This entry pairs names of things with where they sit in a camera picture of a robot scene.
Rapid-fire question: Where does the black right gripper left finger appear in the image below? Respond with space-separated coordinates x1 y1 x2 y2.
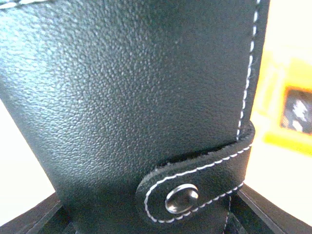
0 193 63 234

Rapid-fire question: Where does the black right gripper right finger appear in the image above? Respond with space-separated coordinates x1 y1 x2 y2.
237 185 312 234

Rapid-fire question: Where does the black leather card holder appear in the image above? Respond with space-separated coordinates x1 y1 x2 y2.
0 0 270 234

